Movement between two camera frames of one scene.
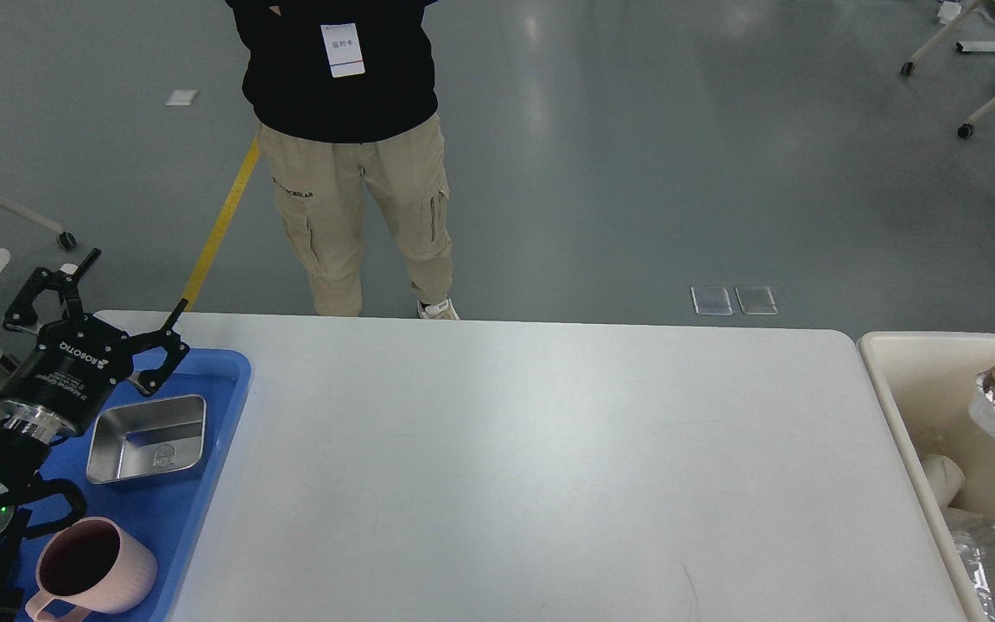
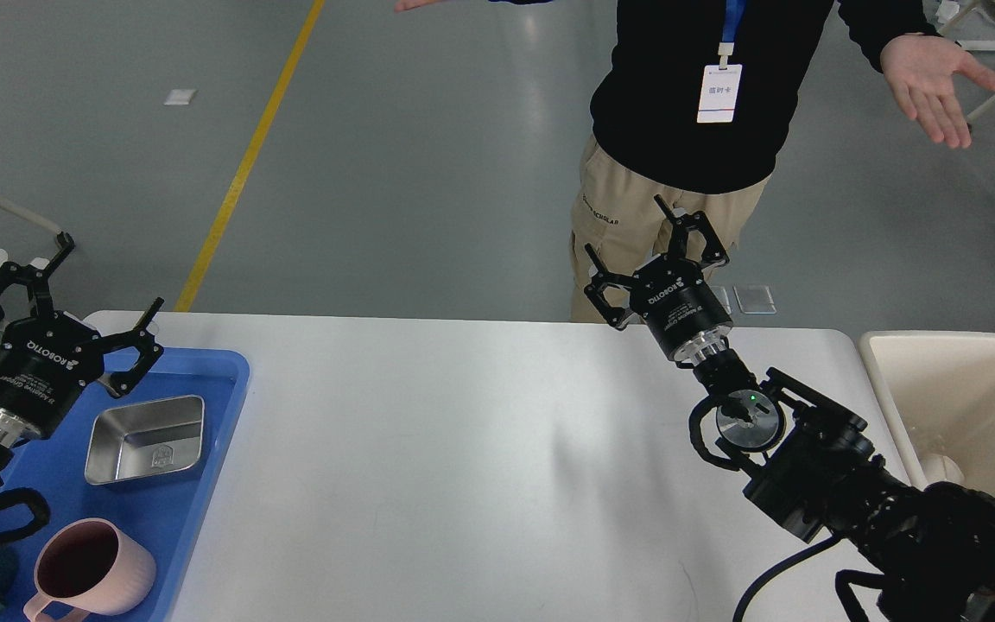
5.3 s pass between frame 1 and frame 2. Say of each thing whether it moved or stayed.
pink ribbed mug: stayed
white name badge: moved
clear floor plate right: stayed
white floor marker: stayed
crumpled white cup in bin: stayed
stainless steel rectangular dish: stayed
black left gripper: moved
